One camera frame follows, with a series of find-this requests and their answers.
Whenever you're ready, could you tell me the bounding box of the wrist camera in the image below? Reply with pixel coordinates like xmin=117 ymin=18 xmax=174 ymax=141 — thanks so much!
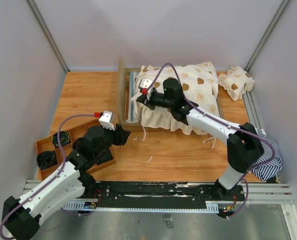
xmin=98 ymin=111 xmax=115 ymax=131
xmin=138 ymin=78 xmax=153 ymax=95

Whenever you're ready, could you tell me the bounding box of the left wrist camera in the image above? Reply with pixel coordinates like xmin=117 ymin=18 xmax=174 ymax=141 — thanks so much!
xmin=98 ymin=111 xmax=115 ymax=131

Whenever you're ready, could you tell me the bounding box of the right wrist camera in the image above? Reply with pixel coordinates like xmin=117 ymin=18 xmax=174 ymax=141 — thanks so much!
xmin=138 ymin=78 xmax=153 ymax=95

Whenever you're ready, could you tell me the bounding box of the aluminium frame post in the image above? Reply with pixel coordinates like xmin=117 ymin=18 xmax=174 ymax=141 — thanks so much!
xmin=244 ymin=0 xmax=293 ymax=73
xmin=25 ymin=0 xmax=70 ymax=74

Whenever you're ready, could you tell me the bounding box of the small bear print pillow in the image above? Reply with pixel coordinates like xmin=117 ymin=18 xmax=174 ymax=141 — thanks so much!
xmin=218 ymin=66 xmax=255 ymax=101

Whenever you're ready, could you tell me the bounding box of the coiled black cable in tray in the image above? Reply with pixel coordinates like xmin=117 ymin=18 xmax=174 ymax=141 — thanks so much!
xmin=51 ymin=131 xmax=71 ymax=147

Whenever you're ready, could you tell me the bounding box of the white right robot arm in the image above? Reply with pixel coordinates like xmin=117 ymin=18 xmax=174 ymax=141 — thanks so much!
xmin=136 ymin=78 xmax=264 ymax=200

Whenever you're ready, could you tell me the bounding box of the aluminium side rail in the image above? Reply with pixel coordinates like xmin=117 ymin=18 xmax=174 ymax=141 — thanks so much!
xmin=242 ymin=91 xmax=264 ymax=129

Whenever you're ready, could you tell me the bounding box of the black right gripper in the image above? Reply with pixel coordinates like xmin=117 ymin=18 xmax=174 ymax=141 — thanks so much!
xmin=136 ymin=89 xmax=174 ymax=111

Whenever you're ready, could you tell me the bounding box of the blue striped mattress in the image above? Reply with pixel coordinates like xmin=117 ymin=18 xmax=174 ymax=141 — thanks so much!
xmin=127 ymin=71 xmax=139 ymax=123

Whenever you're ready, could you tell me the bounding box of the large bear print cushion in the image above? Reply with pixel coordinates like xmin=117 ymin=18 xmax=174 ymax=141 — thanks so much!
xmin=130 ymin=61 xmax=221 ymax=150

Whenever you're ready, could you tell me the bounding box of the wooden divided tray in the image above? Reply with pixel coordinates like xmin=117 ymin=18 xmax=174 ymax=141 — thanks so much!
xmin=35 ymin=118 xmax=117 ymax=181

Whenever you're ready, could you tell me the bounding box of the black item in tray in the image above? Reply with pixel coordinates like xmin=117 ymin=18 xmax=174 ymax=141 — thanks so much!
xmin=96 ymin=148 xmax=114 ymax=165

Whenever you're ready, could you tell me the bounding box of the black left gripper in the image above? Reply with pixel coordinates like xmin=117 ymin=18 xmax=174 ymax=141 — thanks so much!
xmin=94 ymin=123 xmax=131 ymax=157

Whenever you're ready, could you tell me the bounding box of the white slotted cable duct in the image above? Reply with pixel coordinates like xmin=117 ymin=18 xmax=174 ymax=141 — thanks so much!
xmin=61 ymin=200 xmax=219 ymax=215

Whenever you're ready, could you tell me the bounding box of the right aluminium frame post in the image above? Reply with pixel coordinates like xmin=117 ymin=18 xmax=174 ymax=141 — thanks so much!
xmin=244 ymin=0 xmax=293 ymax=73

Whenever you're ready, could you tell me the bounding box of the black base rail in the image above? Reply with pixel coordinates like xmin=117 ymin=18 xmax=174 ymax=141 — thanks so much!
xmin=72 ymin=181 xmax=245 ymax=207

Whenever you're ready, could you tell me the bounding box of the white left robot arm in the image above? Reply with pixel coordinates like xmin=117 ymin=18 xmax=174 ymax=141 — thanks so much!
xmin=0 ymin=124 xmax=131 ymax=240

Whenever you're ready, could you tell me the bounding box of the blue striped cloth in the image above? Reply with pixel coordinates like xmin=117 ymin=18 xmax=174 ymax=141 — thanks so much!
xmin=250 ymin=128 xmax=282 ymax=182

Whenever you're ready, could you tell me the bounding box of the wooden pet bed frame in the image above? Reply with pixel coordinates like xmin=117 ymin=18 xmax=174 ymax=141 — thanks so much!
xmin=117 ymin=61 xmax=220 ymax=135

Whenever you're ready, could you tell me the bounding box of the left aluminium frame post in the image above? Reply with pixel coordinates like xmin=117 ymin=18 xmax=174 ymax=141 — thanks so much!
xmin=25 ymin=0 xmax=70 ymax=74

